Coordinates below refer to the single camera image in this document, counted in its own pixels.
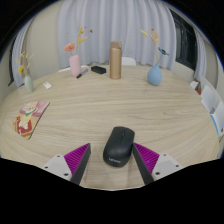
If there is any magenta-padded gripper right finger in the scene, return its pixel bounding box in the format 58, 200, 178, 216
132, 142, 184, 186

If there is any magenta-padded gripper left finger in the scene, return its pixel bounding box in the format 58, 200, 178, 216
42, 142, 92, 186

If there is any black computer mouse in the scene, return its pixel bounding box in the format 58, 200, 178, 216
102, 126, 136, 168

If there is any cartoon print mouse pad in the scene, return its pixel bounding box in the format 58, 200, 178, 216
12, 100, 51, 140

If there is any blue vase with dried flowers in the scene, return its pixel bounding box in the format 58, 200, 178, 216
139, 28, 170, 87

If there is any dark marker pen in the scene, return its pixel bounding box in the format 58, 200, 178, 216
76, 68, 89, 80

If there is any green vase with yellow flowers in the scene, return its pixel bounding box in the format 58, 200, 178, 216
15, 50, 35, 94

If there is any small black box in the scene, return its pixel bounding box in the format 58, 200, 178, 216
90, 65, 107, 75

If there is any pink vase with dried flowers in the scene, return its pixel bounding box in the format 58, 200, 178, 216
63, 26, 94, 78

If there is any gold insulated bottle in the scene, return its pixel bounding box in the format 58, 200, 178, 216
109, 40, 123, 80

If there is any dark framed window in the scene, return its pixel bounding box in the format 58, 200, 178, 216
169, 9, 198, 71
8, 46, 16, 87

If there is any narrow white curtain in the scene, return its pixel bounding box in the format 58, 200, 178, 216
11, 18, 34, 88
194, 29, 208, 81

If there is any wide white sheer curtain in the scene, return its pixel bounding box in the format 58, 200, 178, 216
56, 0, 177, 70

